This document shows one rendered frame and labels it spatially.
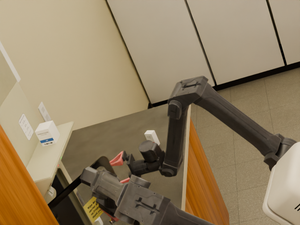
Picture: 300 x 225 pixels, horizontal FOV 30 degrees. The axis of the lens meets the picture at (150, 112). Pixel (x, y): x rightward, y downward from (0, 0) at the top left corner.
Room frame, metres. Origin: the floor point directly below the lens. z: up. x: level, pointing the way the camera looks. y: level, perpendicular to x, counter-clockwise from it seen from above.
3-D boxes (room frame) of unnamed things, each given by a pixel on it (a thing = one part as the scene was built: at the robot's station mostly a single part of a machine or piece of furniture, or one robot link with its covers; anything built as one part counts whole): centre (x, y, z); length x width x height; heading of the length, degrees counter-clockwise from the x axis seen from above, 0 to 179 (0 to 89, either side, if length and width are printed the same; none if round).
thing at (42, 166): (1.61, 0.35, 1.46); 0.32 x 0.12 x 0.10; 163
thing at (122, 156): (1.82, 0.18, 1.24); 0.09 x 0.07 x 0.07; 74
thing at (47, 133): (1.67, 0.33, 1.54); 0.05 x 0.05 x 0.06; 69
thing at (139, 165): (1.80, 0.12, 1.20); 0.07 x 0.07 x 0.10; 74
